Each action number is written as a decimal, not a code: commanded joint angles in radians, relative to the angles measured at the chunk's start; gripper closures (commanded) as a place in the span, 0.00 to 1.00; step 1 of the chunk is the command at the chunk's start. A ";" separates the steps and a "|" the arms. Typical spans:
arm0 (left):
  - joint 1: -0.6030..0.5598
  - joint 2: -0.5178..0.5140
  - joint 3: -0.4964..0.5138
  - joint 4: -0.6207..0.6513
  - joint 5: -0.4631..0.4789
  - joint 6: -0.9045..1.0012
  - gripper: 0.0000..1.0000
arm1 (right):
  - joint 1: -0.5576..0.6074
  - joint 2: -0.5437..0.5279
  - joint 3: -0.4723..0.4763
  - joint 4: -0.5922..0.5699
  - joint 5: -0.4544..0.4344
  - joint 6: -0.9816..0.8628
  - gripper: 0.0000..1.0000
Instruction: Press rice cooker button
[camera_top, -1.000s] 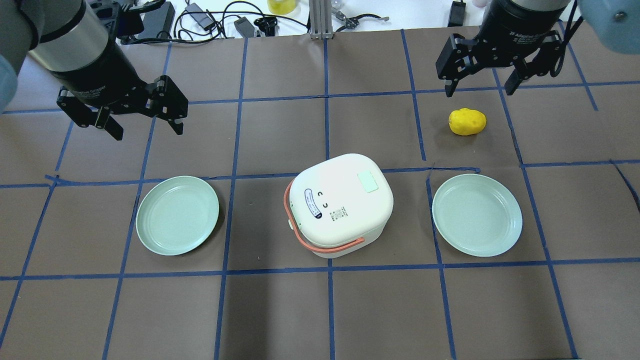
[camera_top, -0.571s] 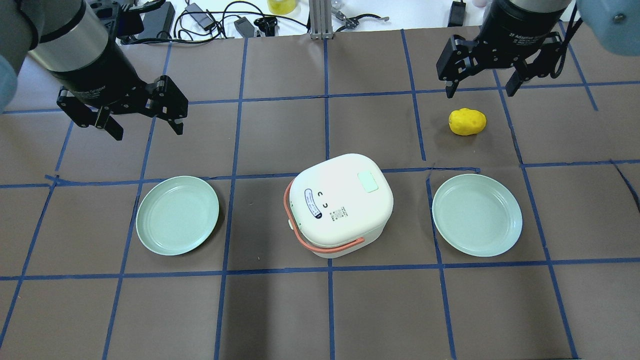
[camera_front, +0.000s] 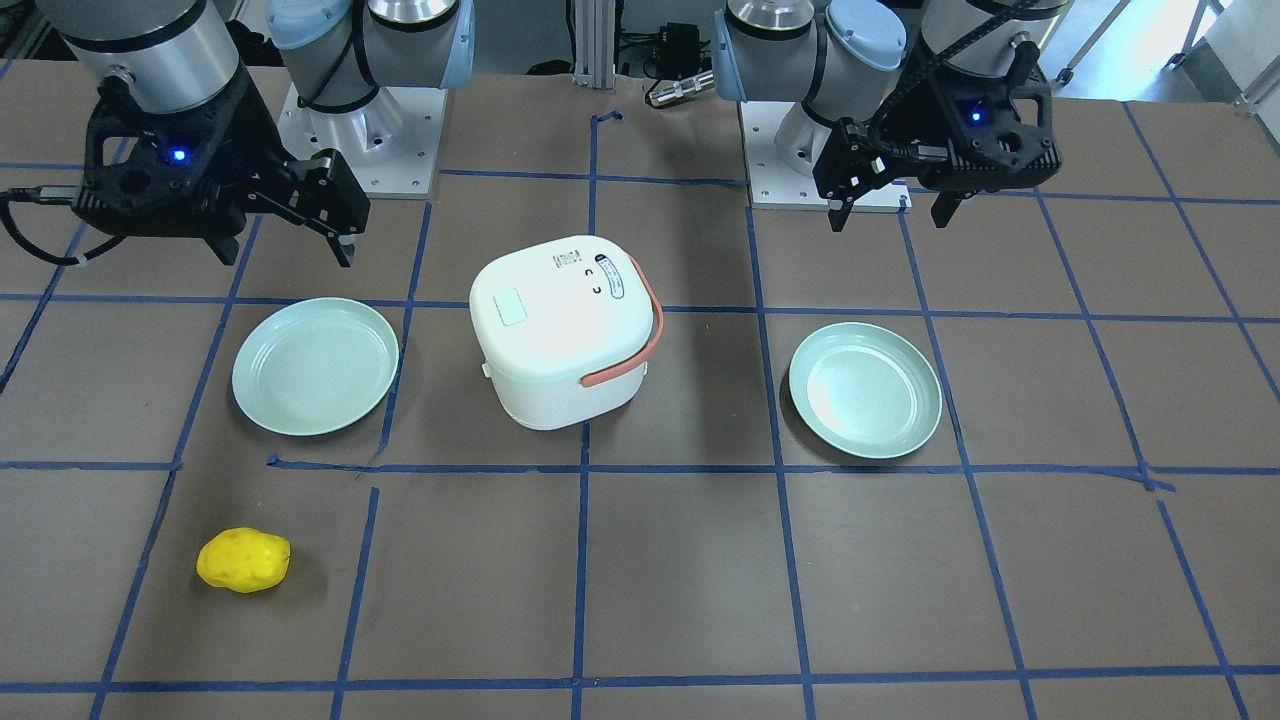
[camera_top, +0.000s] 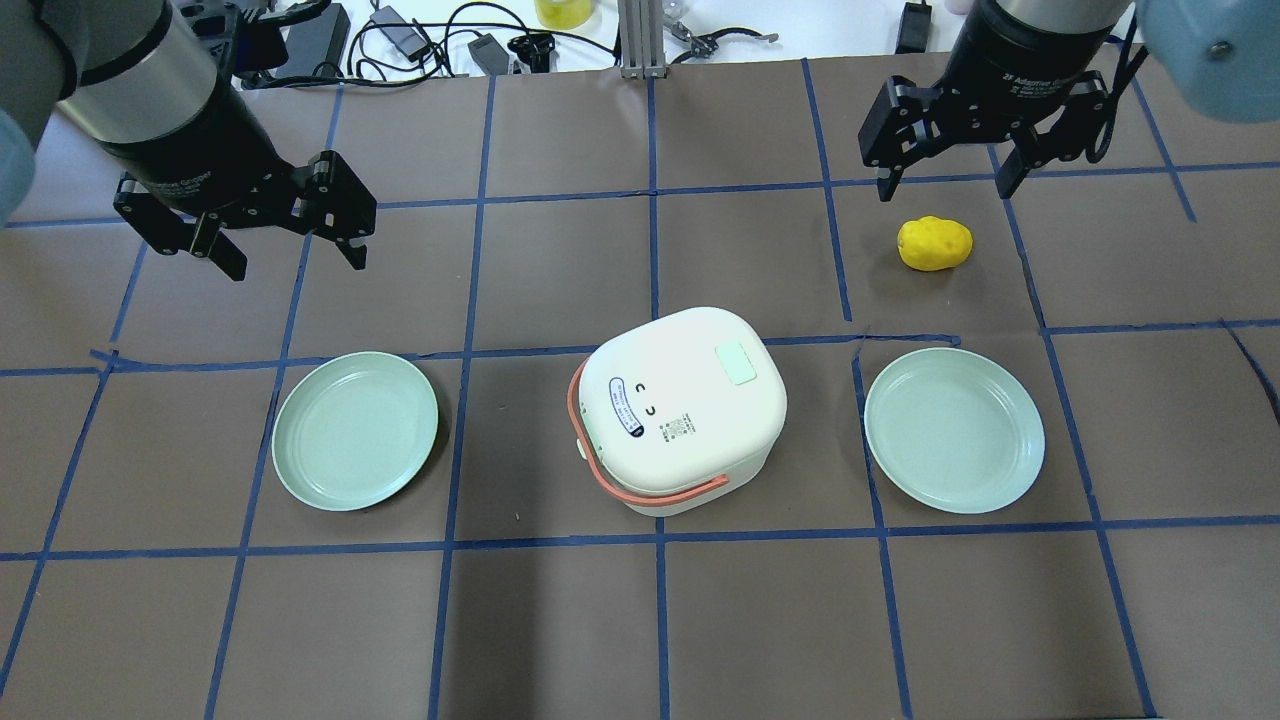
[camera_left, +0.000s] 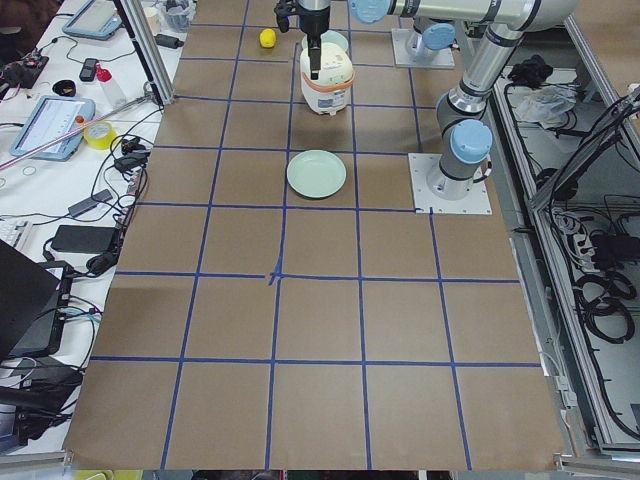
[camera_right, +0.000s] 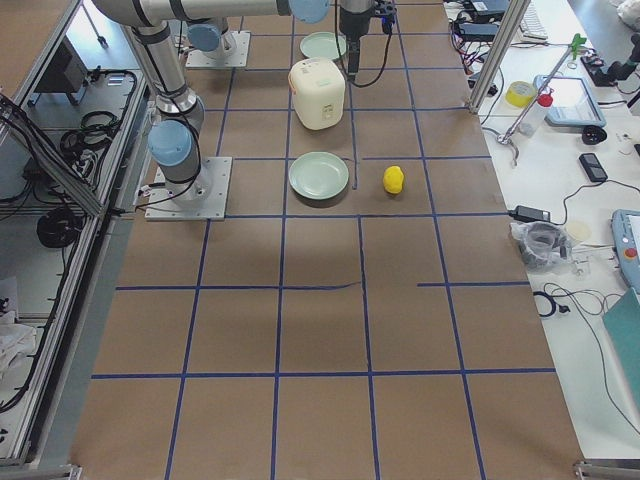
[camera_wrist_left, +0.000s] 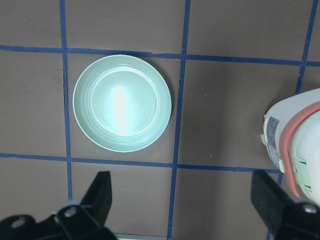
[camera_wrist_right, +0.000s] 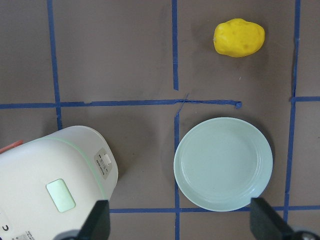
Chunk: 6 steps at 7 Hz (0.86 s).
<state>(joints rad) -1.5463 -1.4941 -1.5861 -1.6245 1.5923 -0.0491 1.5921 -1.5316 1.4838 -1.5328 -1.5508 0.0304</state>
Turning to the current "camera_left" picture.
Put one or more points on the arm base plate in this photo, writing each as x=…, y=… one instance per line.
x=401, y=39
x=434, y=193

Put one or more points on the near pale green plate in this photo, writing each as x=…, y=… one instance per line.
x=316, y=174

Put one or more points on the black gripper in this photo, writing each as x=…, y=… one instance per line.
x=314, y=22

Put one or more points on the black laptop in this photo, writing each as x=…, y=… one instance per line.
x=33, y=299

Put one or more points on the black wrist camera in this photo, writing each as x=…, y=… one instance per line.
x=283, y=10

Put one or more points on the metal rod stand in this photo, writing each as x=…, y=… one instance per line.
x=145, y=98

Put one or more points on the blue teach pendant tablet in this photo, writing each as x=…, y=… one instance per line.
x=53, y=117

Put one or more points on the far pale green plate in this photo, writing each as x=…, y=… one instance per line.
x=336, y=38

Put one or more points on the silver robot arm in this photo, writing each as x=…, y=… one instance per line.
x=506, y=22
x=431, y=35

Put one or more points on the aluminium frame post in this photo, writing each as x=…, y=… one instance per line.
x=135, y=22

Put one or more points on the black power adapter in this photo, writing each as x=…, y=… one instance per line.
x=83, y=239

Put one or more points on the white rice cooker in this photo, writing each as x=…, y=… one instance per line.
x=331, y=91

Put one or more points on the pale green plate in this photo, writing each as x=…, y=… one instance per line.
x=336, y=38
x=316, y=174

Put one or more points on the black phone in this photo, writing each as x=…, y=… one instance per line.
x=88, y=70

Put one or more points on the red cap spray bottle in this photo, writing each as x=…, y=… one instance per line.
x=110, y=87

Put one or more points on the yellow tape roll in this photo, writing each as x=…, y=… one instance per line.
x=99, y=135

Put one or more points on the yellow lemon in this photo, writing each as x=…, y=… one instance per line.
x=267, y=38

